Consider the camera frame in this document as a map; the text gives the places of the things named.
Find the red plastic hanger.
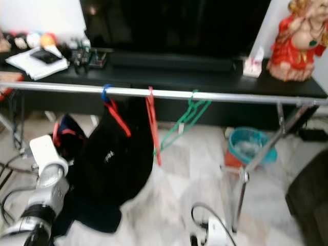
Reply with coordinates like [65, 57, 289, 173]
[52, 115, 85, 149]
[145, 86, 163, 167]

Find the green plastic hanger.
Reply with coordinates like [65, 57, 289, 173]
[154, 90, 212, 154]

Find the red hanger with blue hook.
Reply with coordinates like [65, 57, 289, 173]
[101, 84, 132, 138]

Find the black hanger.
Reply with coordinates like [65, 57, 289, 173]
[8, 90, 26, 152]

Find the red bin with teal bag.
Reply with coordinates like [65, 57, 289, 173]
[224, 127, 278, 169]

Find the black hanging shirt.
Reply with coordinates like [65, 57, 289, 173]
[77, 95, 155, 206]

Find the dark grey sofa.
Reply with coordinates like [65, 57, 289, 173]
[285, 149, 328, 246]

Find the black TV cabinet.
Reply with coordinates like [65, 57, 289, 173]
[0, 46, 328, 131]

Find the black soundbar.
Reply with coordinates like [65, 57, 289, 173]
[109, 51, 235, 72]

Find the marble pattern folding table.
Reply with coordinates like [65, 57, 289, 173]
[0, 71, 25, 100]

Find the black television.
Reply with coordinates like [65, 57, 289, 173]
[79, 0, 272, 57]

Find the red statue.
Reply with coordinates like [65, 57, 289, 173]
[266, 0, 328, 83]

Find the white paper stack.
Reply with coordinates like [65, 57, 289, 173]
[5, 45, 70, 81]

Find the black wallet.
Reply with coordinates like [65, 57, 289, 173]
[29, 48, 63, 65]

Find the black round plush toy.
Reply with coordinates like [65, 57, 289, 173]
[13, 33, 27, 50]

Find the white round plush toy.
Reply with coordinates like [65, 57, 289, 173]
[26, 32, 42, 49]

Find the orange round plush toy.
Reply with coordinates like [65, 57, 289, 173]
[40, 32, 57, 48]

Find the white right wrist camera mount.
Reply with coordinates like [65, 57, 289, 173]
[206, 220, 229, 246]

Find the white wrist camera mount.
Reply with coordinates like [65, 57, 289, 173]
[29, 135, 70, 175]
[206, 220, 229, 246]

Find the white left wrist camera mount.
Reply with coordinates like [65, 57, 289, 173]
[29, 135, 70, 175]

